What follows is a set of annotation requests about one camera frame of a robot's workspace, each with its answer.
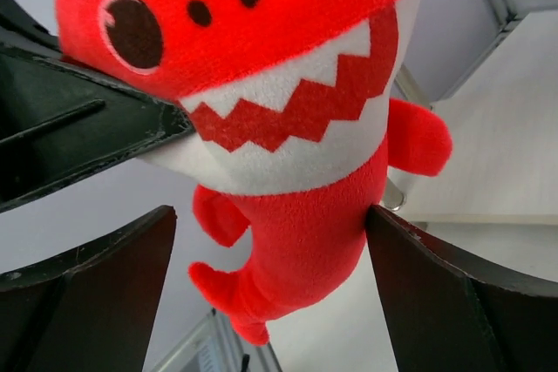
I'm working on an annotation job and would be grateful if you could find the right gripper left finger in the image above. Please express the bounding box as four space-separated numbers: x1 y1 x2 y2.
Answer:
1 206 176 371

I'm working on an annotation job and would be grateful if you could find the red shark plush toy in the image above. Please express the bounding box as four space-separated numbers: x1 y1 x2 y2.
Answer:
55 0 449 345

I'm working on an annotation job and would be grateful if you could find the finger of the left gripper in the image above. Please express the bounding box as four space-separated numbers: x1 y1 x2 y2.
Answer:
1 0 194 212

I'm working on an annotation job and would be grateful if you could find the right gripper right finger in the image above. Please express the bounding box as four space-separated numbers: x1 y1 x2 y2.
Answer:
366 205 557 372

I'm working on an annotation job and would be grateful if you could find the white two-tier wooden shelf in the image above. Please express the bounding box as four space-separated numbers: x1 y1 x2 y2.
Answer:
390 10 557 225

